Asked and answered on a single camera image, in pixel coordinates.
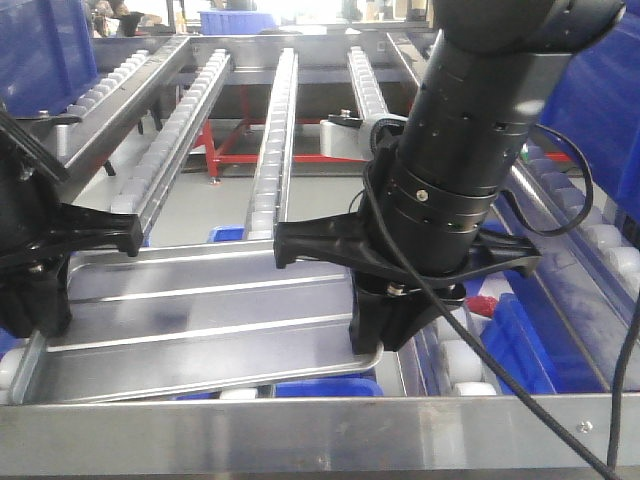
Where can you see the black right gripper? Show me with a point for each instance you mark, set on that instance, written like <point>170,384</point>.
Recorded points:
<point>389,306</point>

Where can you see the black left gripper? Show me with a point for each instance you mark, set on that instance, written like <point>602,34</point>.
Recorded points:
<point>39,233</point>

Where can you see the silver ribbed metal tray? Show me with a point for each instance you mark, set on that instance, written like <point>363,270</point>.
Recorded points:
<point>180,320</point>

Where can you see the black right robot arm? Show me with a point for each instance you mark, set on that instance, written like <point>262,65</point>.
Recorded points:
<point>433,181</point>

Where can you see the red object below shelf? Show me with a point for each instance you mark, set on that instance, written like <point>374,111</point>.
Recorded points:
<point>482,305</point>

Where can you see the blue bin below centre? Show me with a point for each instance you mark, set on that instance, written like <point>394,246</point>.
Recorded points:
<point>350,385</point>

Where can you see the blue bin below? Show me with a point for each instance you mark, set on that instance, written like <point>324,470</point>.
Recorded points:
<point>350,385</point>
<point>526,335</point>

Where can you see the left-centre roller track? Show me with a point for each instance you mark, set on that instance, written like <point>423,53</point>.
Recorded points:
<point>151,181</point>

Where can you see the far left roller track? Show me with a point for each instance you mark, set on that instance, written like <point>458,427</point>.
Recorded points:
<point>107,85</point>

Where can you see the blue bin below right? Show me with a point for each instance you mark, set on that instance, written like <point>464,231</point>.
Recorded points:
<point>526,335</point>

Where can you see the centre roller track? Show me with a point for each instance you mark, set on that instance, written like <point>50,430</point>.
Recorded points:
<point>268,203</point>

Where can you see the blue crate upper left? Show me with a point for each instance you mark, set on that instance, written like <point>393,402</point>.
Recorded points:
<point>47,57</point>

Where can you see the blue crate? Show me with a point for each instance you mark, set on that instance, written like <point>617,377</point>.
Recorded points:
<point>597,106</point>
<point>47,57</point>

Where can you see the right-centre roller track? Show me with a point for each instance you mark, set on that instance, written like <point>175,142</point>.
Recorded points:
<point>368,95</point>

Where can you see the far right roller track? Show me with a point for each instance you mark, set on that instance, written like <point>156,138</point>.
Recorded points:
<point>617,254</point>

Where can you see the distant blue bin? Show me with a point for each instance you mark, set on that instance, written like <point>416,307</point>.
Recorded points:
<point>229,22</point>

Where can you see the blue crate upper right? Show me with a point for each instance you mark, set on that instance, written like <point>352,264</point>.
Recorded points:
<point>597,106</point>

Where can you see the steel left divider rail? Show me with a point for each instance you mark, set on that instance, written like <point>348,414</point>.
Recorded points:
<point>109,122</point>

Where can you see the steel front shelf rail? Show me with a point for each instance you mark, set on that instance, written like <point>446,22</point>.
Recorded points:
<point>378,437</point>

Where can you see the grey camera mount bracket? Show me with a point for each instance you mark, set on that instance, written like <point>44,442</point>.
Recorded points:
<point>357,138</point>

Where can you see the red metal floor frame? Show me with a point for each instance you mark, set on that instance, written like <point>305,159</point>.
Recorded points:
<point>237,124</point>

